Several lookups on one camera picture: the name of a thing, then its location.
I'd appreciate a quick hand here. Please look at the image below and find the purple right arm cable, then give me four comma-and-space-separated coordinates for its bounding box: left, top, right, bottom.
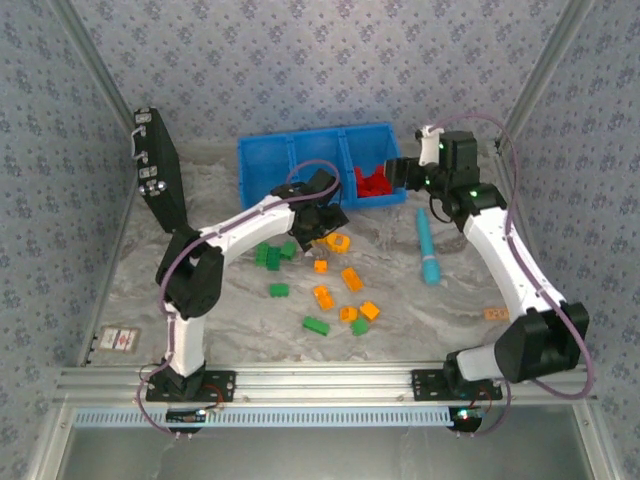
432, 112, 596, 441

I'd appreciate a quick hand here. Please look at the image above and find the aluminium frame post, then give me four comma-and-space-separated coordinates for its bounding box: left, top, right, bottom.
493, 0, 600, 146
47, 0, 139, 129

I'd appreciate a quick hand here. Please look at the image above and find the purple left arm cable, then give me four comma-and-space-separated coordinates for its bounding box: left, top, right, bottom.
135, 159, 345, 437

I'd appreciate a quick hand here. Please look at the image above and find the thin black cable loop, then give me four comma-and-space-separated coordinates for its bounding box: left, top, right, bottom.
428, 192, 459, 225

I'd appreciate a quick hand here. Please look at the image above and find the teal plastic marker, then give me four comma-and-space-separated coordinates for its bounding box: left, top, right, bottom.
416, 208, 444, 287

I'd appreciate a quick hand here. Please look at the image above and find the pale blue slotted cable duct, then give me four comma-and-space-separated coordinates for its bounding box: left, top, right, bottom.
74, 407, 451, 430

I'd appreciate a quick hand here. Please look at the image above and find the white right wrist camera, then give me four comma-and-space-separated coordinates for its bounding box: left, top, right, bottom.
414, 124, 445, 168

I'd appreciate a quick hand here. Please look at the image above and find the black case with silver latches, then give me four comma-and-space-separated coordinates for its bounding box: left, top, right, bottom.
133, 106, 190, 235

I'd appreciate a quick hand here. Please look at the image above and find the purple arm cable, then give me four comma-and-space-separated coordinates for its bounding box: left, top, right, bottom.
432, 112, 596, 441
135, 159, 345, 437

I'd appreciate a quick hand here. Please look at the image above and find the wide aluminium base rail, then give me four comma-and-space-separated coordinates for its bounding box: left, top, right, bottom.
54, 363, 599, 407

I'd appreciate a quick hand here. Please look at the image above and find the small black controller board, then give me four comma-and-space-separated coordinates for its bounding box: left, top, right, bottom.
166, 408, 209, 427
447, 406, 485, 432

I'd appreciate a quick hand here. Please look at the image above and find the white red printed card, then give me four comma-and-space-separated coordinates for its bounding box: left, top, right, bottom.
97, 325, 142, 354

